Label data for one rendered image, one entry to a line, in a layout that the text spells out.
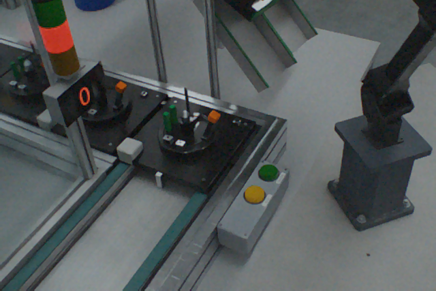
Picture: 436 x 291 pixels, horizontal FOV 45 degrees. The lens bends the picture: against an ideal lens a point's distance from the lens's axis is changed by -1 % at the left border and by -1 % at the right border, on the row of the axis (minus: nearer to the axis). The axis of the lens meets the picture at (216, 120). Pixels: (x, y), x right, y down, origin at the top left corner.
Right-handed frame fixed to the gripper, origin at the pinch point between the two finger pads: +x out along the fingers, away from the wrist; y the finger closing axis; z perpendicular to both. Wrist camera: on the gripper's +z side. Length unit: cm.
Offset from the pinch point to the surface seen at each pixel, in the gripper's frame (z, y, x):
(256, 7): -8.4, 1.3, 5.2
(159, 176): -35, 38, 7
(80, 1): -11, -1, 100
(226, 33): -13.5, 6.0, 12.3
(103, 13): -17, -6, 93
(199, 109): -30.1, 16.8, 15.8
